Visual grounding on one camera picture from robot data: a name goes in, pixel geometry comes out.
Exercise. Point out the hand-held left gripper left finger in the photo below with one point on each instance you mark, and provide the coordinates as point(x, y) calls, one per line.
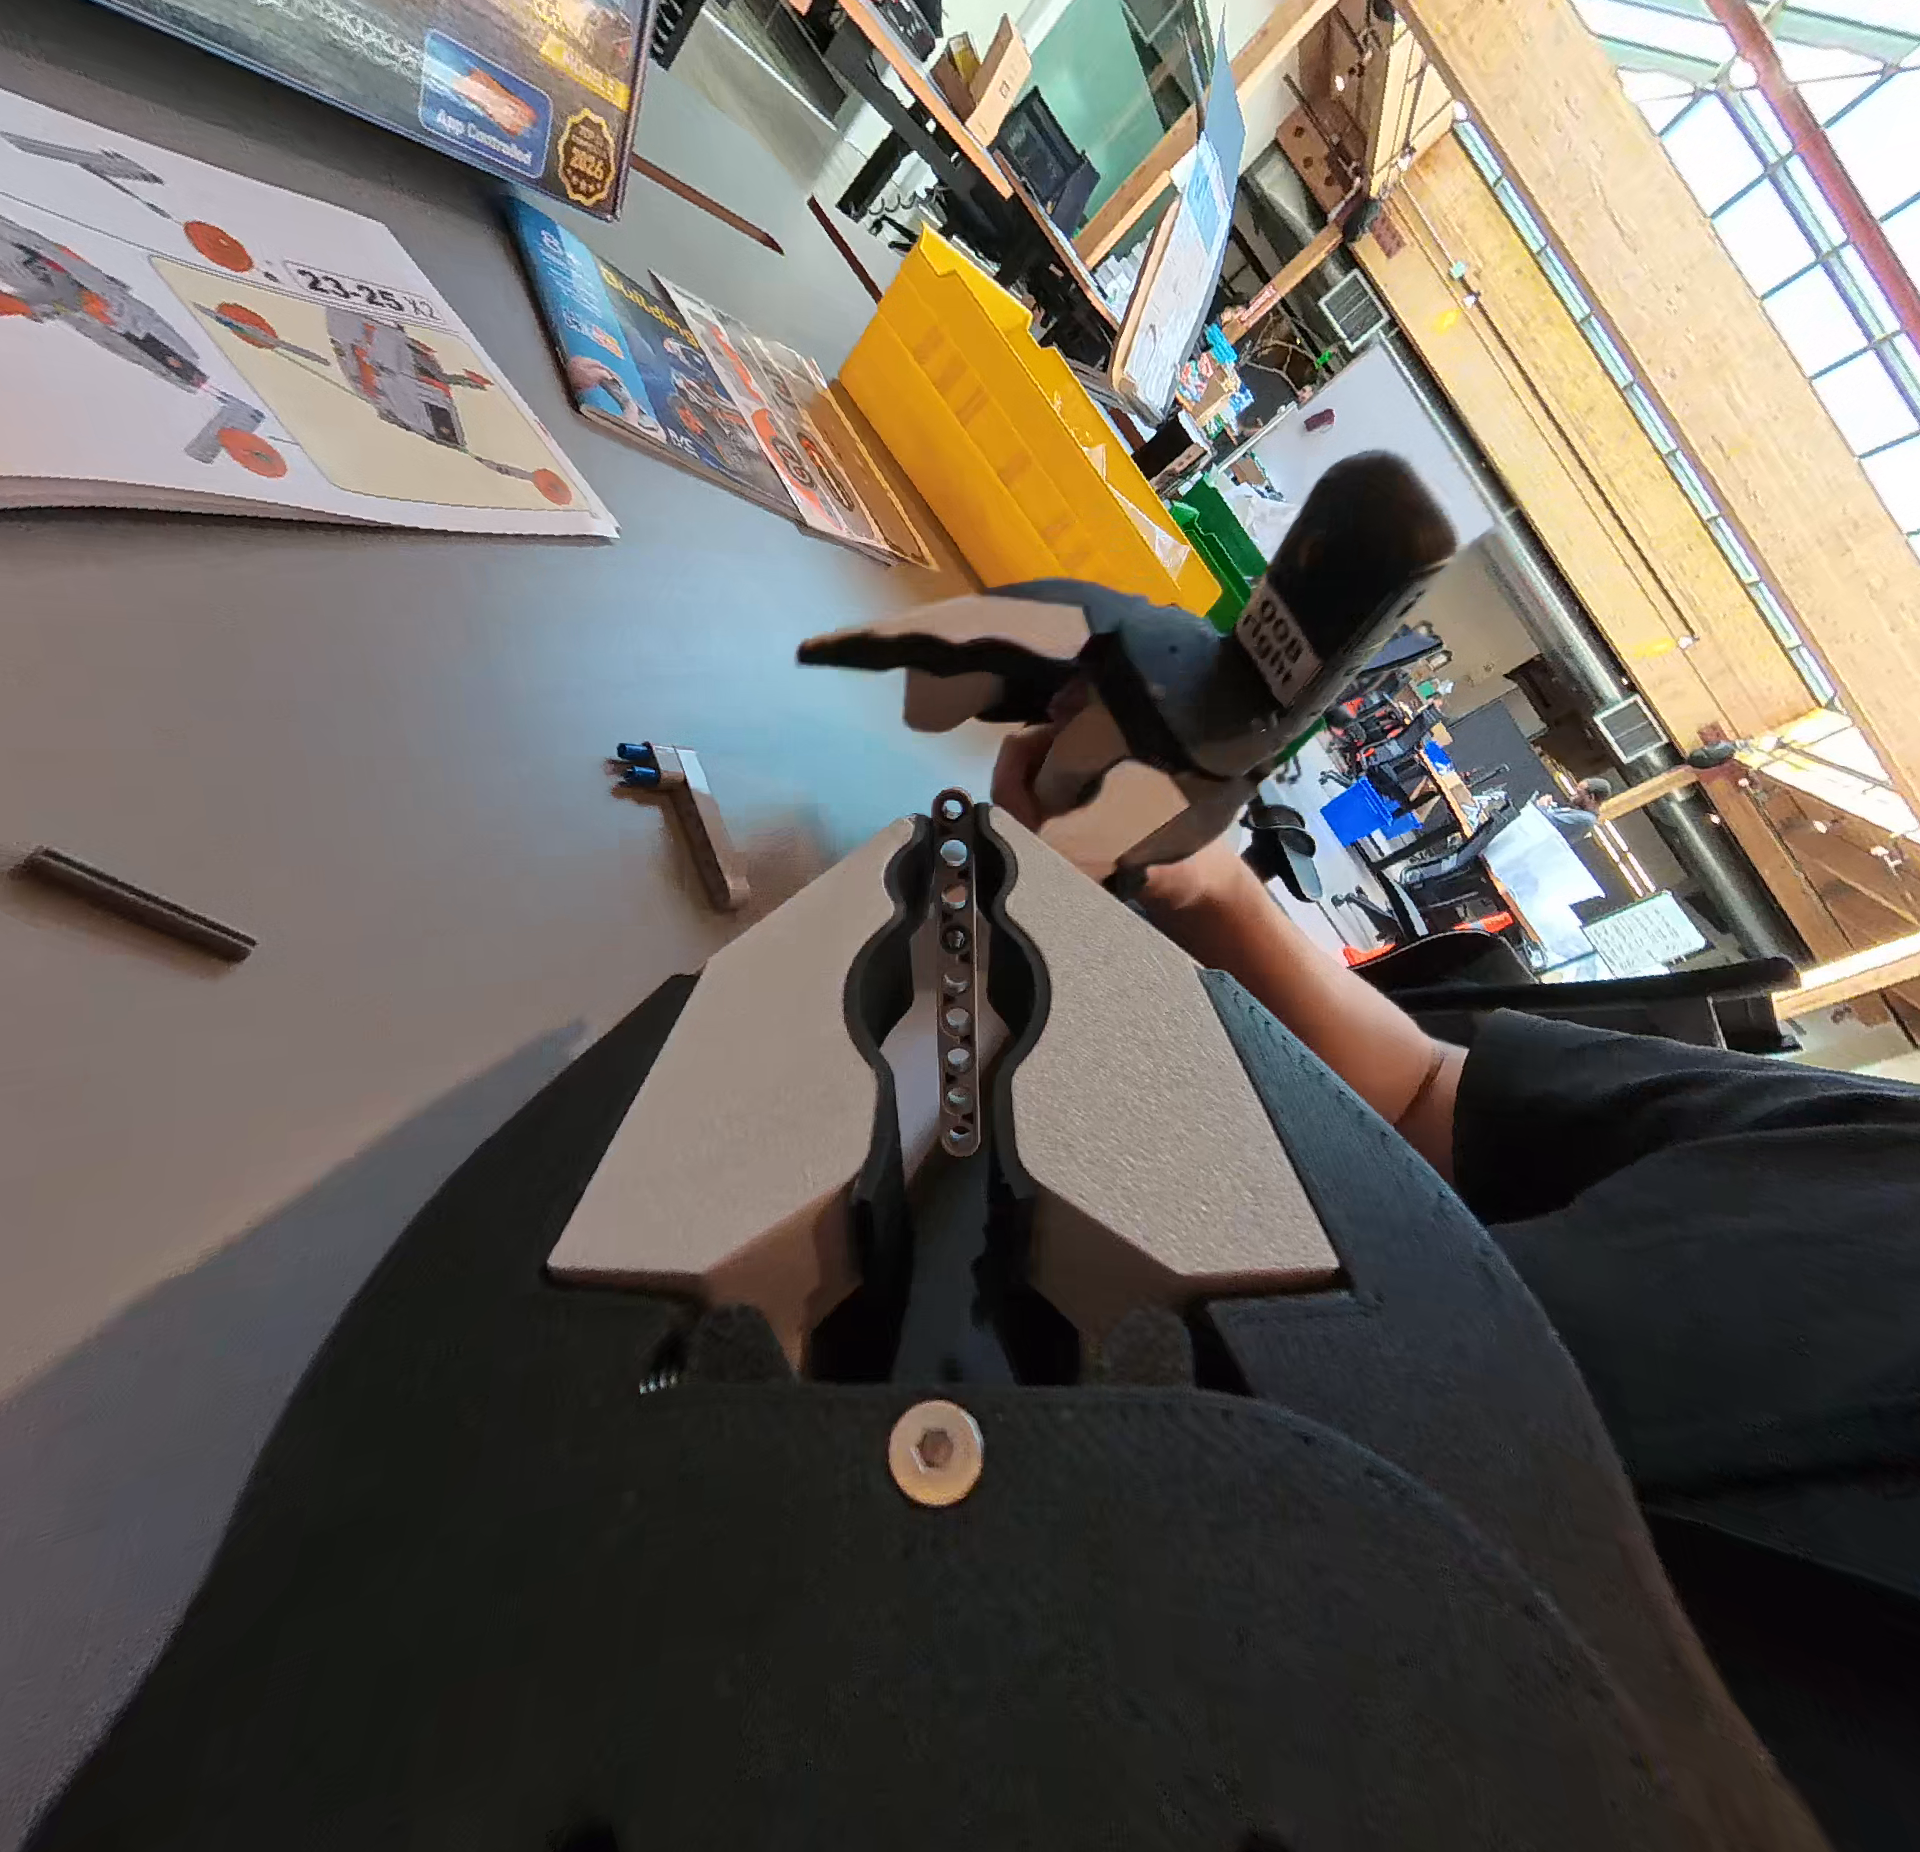
point(719, 1132)

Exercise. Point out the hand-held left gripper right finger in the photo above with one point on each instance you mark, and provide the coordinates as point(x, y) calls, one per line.
point(1156, 1132)

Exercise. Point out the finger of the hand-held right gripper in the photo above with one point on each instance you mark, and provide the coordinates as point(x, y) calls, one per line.
point(974, 633)
point(984, 702)

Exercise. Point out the long grey toy beam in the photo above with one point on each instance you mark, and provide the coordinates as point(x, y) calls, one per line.
point(958, 981)

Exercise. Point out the short grey toy beam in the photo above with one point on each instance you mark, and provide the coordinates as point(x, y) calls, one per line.
point(713, 847)

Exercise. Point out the person's right forearm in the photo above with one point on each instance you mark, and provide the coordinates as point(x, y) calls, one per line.
point(1320, 1013)

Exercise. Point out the grey desk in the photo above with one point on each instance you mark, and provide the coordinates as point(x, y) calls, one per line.
point(450, 681)

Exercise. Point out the person's right hand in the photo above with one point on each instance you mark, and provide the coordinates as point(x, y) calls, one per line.
point(1017, 779)

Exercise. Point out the green storage bin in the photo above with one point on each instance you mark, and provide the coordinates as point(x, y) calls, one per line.
point(1208, 524)

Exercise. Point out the yellow plastic storage bin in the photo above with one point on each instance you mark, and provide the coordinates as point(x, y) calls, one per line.
point(1021, 425)

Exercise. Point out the blue storage bin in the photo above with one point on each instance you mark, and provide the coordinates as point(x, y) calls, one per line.
point(1366, 817)

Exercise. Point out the white orange sticker sheet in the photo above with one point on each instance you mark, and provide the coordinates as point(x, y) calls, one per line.
point(766, 413)

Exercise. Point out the black office chair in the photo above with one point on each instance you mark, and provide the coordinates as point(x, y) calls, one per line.
point(1575, 997)

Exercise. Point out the small blue booklet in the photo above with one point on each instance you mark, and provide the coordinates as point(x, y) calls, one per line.
point(593, 338)

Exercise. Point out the white notice board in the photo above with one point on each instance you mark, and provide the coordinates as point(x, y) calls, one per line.
point(1642, 932)

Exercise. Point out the person's black shirt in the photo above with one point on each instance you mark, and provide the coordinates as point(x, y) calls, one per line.
point(1724, 1281)

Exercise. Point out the dark toy axle rod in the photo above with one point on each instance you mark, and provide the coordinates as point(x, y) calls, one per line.
point(134, 904)

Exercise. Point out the open instruction booklet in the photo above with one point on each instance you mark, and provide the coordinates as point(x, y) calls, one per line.
point(300, 382)

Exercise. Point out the red ceiling pipe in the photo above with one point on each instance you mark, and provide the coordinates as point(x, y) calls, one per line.
point(1799, 119)

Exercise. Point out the blue robot toy box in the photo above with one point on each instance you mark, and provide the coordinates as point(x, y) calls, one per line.
point(300, 23)

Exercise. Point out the silver air duct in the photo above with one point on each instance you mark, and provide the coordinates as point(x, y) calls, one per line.
point(1562, 585)

